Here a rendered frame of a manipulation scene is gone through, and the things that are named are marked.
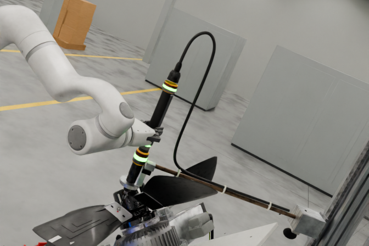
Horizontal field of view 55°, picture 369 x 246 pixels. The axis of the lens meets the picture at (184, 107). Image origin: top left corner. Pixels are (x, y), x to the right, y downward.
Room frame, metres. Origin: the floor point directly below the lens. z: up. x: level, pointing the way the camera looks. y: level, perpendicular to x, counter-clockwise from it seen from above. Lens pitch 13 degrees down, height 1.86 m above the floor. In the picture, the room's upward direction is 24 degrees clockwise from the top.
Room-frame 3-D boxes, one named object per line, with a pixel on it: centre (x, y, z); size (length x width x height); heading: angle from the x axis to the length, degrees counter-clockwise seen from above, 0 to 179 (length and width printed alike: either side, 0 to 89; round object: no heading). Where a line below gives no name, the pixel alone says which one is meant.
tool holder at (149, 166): (1.06, 0.06, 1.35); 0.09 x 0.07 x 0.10; 99
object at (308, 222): (1.15, -0.55, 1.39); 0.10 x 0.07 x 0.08; 99
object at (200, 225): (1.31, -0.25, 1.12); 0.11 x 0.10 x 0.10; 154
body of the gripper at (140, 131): (0.96, 0.11, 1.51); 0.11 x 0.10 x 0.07; 154
